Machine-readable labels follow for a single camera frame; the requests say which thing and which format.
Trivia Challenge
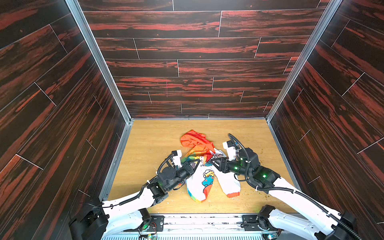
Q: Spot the colourful rainbow kids jacket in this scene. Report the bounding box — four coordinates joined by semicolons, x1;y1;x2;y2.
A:
180;130;241;203

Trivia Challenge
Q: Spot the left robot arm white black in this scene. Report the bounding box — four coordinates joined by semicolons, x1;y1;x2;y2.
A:
69;160;200;240

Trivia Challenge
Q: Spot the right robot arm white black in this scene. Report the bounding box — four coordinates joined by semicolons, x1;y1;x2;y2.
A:
210;148;361;240

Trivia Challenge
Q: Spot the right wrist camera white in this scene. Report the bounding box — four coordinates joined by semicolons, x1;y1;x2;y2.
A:
223;141;239;161

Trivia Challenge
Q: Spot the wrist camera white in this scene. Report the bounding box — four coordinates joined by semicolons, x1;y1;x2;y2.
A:
172;150;182;168
223;141;239;161

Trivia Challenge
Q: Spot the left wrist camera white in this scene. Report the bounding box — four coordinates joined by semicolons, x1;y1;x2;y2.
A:
172;150;182;168

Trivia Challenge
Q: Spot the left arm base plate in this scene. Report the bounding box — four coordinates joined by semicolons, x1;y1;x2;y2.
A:
136;215;165;232

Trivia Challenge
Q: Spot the aluminium front rail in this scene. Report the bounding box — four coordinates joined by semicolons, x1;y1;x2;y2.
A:
101;214;306;240

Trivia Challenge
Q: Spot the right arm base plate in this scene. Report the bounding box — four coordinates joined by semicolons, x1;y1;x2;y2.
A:
241;205;278;231

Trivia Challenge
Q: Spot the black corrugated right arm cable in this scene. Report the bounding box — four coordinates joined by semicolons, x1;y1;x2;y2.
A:
227;133;362;240

